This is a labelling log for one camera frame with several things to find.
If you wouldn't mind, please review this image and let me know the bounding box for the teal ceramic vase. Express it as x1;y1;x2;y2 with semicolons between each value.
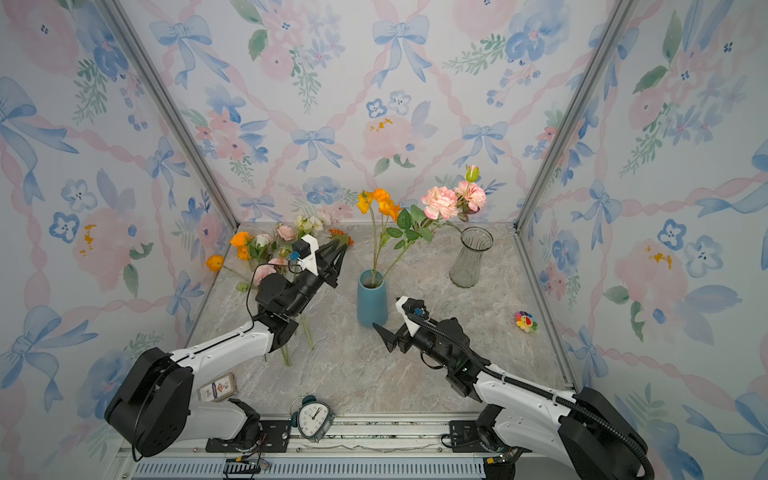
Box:
356;270;388;328

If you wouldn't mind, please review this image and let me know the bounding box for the orange poppy flower stem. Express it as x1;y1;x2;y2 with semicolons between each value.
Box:
357;188;402;288

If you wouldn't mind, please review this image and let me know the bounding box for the pink carnation flower stem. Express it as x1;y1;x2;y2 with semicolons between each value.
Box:
379;165;487;280

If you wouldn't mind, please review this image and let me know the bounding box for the orange sunflower stem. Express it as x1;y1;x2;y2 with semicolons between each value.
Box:
328;227;354;247

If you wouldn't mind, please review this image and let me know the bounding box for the white flower stem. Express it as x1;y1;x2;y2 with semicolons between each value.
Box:
294;211;332;239

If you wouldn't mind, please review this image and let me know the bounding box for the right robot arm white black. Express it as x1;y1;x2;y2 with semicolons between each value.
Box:
375;316;656;479

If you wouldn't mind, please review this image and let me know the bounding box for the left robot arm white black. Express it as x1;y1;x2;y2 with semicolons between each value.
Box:
104;235;348;458

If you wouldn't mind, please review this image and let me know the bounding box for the clear glass vase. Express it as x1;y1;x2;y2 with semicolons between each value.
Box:
449;226;494;288

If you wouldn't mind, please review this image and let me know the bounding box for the pink rose flower stem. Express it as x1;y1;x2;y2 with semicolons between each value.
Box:
262;223;316;367

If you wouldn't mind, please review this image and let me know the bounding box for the orange ranunculus flower bunch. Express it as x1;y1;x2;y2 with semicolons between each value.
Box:
205;231;275;289

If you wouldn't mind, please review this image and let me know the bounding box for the colourful small flower toy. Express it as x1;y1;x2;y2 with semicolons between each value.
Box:
514;311;538;333

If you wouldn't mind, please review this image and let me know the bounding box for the playing card box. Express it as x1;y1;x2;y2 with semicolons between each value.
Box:
197;372;237;402

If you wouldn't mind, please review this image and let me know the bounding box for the teal alarm clock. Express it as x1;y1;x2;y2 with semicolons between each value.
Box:
291;395;335;443

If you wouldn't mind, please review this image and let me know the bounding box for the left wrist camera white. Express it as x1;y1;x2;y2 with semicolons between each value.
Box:
289;234;319;275

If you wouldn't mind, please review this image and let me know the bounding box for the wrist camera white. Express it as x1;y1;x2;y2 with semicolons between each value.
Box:
395;296;429;337
289;234;319;275

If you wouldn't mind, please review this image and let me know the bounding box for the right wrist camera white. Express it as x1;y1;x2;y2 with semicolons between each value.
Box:
395;296;429;337

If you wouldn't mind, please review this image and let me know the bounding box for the black corrugated cable hose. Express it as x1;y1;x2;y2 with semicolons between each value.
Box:
413;317;655;480

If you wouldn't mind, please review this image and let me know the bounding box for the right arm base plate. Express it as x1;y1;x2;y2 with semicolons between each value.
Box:
441;420;526;455

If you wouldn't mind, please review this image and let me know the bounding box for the aluminium rail frame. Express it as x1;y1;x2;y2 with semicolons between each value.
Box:
113;412;601;480

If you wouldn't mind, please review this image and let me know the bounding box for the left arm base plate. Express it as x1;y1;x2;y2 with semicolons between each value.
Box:
205;420;292;454

